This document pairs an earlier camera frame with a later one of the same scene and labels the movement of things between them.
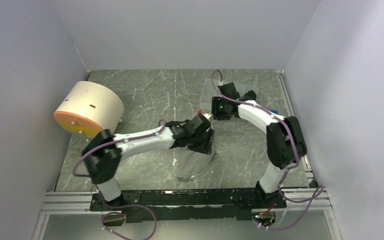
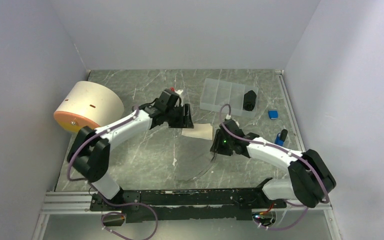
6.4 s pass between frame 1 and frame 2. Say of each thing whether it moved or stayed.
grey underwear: stayed
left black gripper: moved
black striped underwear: stayed
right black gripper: moved
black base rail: stayed
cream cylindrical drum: stayed
